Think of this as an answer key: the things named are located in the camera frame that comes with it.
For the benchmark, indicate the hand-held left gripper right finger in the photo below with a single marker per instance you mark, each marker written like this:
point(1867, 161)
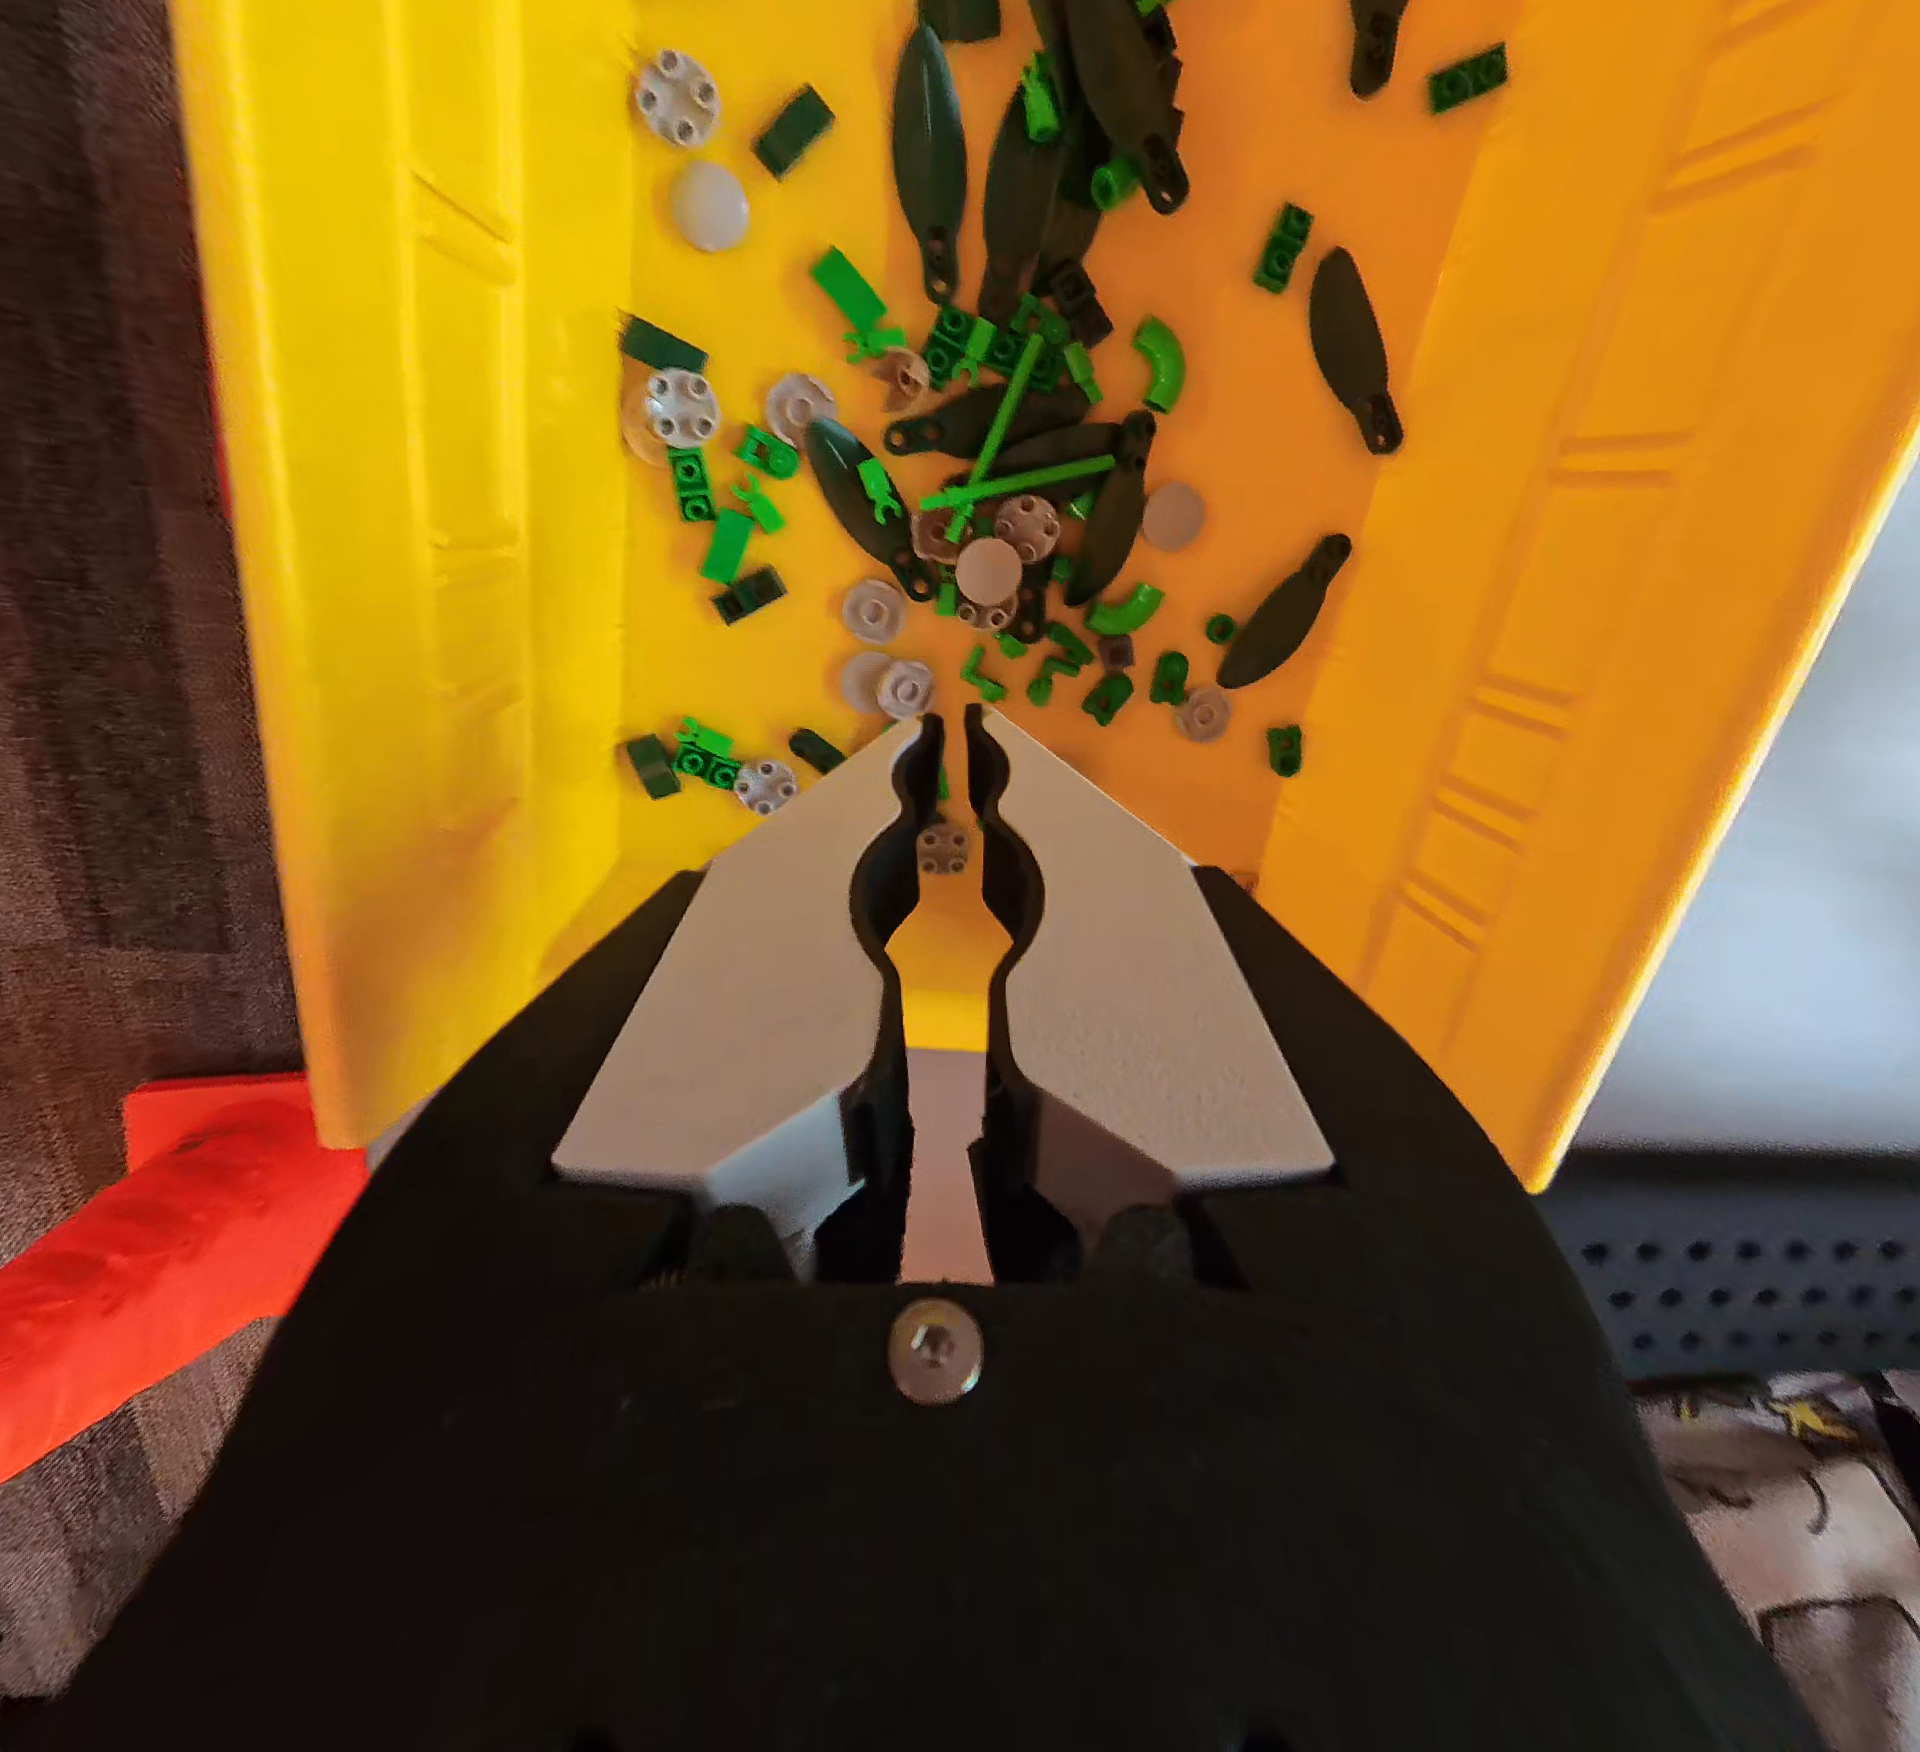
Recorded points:
point(1156, 1034)

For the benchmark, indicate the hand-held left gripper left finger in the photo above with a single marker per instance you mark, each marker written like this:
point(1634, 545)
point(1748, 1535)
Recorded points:
point(751, 1034)

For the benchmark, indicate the grey round studded plate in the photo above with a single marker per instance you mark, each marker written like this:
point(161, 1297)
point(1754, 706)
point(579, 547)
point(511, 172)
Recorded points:
point(942, 849)

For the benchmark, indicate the yellow plastic bin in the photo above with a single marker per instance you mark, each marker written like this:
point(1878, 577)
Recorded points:
point(451, 432)

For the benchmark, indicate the pile of brick pieces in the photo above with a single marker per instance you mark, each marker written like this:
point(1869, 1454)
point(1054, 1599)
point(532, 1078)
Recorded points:
point(931, 117)

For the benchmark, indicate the black perforated panel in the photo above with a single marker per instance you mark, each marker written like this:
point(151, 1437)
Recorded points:
point(1724, 1273)

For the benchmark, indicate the orange traffic cone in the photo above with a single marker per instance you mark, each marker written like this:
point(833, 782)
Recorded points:
point(149, 1257)

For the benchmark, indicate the patterned cloth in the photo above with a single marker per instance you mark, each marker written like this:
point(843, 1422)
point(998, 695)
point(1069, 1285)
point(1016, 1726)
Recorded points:
point(1799, 1557)

